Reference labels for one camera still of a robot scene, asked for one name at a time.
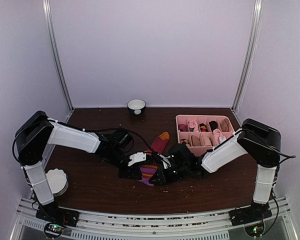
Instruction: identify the black red rolled sock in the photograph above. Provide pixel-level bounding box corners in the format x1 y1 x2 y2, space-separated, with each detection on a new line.
199 123 208 132

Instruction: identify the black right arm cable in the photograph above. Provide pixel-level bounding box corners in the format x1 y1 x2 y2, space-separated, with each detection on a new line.
267 144 296 160

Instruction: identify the beige rolled sock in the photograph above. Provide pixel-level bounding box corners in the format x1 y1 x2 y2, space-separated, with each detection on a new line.
202 136 213 147

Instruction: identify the pink divided organizer box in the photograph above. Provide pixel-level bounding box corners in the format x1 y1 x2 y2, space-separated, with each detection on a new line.
175 114 235 157

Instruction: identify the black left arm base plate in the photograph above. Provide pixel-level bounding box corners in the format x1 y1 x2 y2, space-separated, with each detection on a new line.
35 208 80 227

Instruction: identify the black argyle rolled sock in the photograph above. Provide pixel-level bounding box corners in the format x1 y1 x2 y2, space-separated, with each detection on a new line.
180 138 192 147

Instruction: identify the circuit board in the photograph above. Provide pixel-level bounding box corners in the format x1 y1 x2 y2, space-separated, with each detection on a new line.
244 223 265 238
43 222 65 238

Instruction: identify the aluminium right side rail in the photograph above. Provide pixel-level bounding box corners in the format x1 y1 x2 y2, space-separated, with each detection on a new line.
230 107 242 126

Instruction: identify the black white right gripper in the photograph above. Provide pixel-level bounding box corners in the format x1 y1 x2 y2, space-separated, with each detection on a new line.
149 163 189 186

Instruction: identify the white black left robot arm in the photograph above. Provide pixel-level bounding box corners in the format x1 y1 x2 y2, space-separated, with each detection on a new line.
12 110 147 222

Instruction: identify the light pink rolled sock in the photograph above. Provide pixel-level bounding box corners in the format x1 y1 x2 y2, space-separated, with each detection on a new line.
188 120 199 132

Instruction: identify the tan rolled sock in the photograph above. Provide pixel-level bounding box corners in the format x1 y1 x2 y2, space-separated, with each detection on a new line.
191 135 202 147

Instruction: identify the dark brown rolled sock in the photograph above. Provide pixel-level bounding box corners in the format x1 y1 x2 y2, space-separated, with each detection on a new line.
209 120 218 132

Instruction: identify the purple orange striped sock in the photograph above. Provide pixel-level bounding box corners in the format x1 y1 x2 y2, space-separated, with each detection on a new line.
139 131 170 187

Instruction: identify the black white small bowl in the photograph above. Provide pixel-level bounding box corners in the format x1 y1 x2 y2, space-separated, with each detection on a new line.
127 99 146 116

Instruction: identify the aluminium corner post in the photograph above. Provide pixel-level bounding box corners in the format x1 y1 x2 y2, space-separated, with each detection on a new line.
231 0 263 114
42 0 74 111

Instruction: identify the left circuit board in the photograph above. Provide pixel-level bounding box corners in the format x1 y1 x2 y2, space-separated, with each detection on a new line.
43 222 65 238

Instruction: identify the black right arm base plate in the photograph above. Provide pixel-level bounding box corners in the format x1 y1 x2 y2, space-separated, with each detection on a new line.
229 206 272 226

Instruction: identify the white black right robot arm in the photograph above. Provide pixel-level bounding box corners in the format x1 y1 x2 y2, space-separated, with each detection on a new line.
149 118 282 221

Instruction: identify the right circuit board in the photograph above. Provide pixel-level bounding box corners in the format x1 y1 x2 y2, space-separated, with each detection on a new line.
244 223 265 238

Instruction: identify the white scalloped bowl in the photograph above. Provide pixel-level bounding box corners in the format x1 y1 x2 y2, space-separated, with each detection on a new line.
46 168 69 197

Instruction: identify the tan ribbed sock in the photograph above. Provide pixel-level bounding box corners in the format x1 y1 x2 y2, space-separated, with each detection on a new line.
220 118 232 132

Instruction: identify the aluminium left corner post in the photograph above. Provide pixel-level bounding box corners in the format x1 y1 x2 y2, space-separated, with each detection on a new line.
42 0 74 111

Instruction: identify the aluminium right corner post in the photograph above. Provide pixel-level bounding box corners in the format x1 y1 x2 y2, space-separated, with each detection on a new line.
231 0 263 114

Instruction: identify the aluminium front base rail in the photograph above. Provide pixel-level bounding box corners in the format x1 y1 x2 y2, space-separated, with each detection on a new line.
7 197 300 240

